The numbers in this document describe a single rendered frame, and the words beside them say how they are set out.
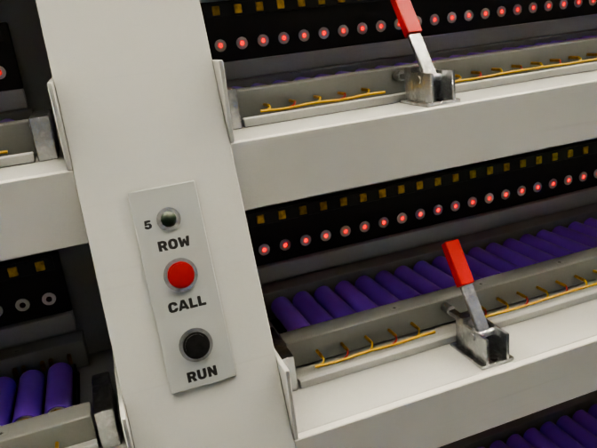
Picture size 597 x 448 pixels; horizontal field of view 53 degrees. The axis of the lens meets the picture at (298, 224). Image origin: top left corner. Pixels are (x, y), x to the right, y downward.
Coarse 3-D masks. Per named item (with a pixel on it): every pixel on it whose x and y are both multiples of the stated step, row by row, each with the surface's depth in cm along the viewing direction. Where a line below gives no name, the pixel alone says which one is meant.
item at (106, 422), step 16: (32, 320) 49; (48, 320) 49; (64, 320) 50; (0, 336) 48; (16, 336) 49; (32, 336) 49; (48, 336) 50; (96, 352) 51; (112, 352) 41; (80, 368) 49; (96, 368) 49; (112, 368) 48; (80, 384) 47; (96, 384) 41; (112, 384) 46; (80, 400) 45; (96, 400) 39; (112, 400) 40; (96, 416) 38; (112, 416) 38; (112, 432) 39; (128, 432) 34
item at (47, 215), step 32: (0, 32) 48; (0, 64) 49; (0, 96) 49; (0, 128) 39; (32, 128) 38; (0, 160) 38; (32, 160) 38; (64, 160) 38; (0, 192) 33; (32, 192) 34; (64, 192) 35; (0, 224) 34; (32, 224) 34; (64, 224) 35; (0, 256) 34
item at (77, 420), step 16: (48, 416) 39; (64, 416) 39; (80, 416) 38; (0, 432) 38; (16, 432) 38; (32, 432) 37; (48, 432) 38; (64, 432) 38; (80, 432) 39; (96, 432) 39
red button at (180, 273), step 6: (174, 264) 35; (180, 264) 35; (186, 264) 36; (168, 270) 35; (174, 270) 35; (180, 270) 35; (186, 270) 36; (192, 270) 36; (168, 276) 35; (174, 276) 35; (180, 276) 35; (186, 276) 35; (192, 276) 36; (174, 282) 35; (180, 282) 35; (186, 282) 35; (192, 282) 36; (180, 288) 35
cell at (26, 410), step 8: (24, 376) 45; (32, 376) 45; (40, 376) 45; (24, 384) 44; (32, 384) 44; (40, 384) 44; (24, 392) 43; (32, 392) 43; (40, 392) 43; (16, 400) 42; (24, 400) 42; (32, 400) 42; (40, 400) 43; (16, 408) 41; (24, 408) 41; (32, 408) 41; (40, 408) 42; (16, 416) 40; (24, 416) 40; (32, 416) 40
